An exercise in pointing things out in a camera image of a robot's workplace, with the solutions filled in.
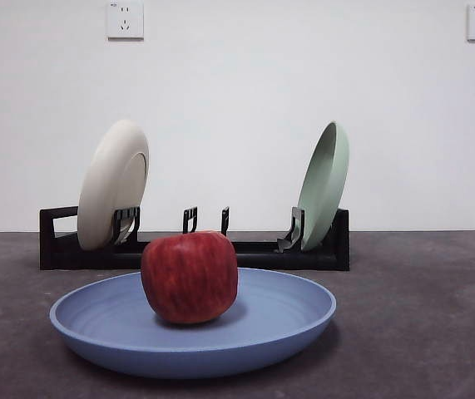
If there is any green plate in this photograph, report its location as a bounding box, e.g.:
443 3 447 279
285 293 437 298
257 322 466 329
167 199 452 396
296 121 351 252

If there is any blue plate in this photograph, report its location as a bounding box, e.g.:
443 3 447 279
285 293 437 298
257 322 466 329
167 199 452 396
48 267 339 380

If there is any black plate rack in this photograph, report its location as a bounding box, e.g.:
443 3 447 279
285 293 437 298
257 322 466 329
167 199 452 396
39 205 351 272

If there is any red apple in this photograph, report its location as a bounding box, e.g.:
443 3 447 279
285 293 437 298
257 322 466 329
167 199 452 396
140 229 239 326

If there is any white plate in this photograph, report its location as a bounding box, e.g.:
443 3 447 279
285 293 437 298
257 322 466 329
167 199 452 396
77 119 151 252

